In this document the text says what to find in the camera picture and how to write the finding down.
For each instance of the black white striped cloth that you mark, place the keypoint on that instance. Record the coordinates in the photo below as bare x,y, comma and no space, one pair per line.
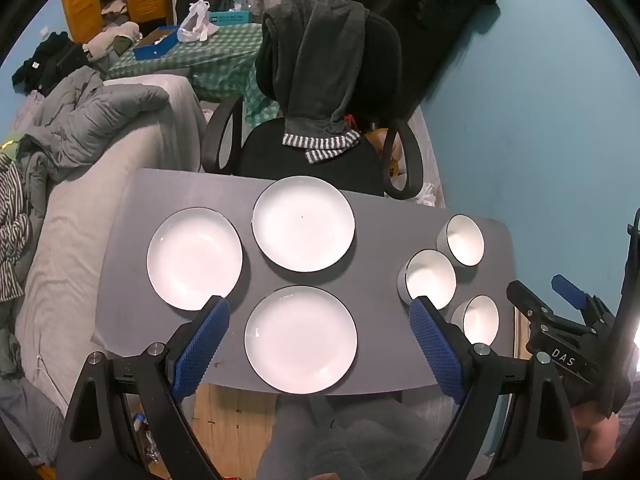
12,230

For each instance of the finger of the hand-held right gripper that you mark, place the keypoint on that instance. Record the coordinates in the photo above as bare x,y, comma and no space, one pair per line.
530,305
570,290

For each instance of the black clothes pile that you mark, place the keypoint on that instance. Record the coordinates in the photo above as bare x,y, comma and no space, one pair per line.
50,65

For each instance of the green checkered tablecloth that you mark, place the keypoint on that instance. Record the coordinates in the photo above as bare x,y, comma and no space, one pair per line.
220,60

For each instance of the black office chair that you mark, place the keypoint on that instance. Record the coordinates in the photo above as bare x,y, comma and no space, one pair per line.
280,155

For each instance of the white crumpled cloth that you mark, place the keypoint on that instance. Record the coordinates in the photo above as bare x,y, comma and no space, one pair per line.
427,192

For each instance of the white bowl black rim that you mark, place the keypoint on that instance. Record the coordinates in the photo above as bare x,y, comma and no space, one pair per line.
462,240
429,280
479,320

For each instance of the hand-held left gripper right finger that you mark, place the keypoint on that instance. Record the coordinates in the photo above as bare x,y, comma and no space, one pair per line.
440,350

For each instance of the blue box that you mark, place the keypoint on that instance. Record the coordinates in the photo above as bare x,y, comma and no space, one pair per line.
155,45

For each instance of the black jacket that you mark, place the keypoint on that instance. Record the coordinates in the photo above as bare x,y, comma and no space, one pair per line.
425,5

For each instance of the beige clothes pile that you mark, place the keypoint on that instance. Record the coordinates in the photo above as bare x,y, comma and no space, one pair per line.
110,40

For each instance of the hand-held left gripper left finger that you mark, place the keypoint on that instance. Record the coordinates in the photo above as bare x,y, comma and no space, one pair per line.
202,345

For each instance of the grey puffer duvet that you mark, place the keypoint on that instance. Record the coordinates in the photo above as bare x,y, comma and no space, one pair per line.
85,115

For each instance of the white plastic bag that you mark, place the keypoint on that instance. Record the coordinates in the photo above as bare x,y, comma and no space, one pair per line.
195,22

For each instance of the light grey sofa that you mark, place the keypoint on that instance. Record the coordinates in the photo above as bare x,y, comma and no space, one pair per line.
85,240

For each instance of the grey crumpled cloth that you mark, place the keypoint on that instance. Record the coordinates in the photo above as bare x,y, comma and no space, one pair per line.
20,400

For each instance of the person's right hand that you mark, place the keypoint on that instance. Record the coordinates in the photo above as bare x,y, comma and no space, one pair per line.
597,437

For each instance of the white plate black rim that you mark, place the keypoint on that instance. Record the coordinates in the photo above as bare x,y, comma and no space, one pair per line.
194,259
303,224
301,339

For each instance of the teal box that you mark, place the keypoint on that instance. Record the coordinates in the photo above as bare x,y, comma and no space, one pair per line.
230,16

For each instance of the orange yellow bag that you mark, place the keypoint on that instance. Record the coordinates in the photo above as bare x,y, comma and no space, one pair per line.
392,152

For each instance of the dark grey hoodie striped cuffs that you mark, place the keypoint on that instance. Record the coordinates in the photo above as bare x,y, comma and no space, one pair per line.
320,60

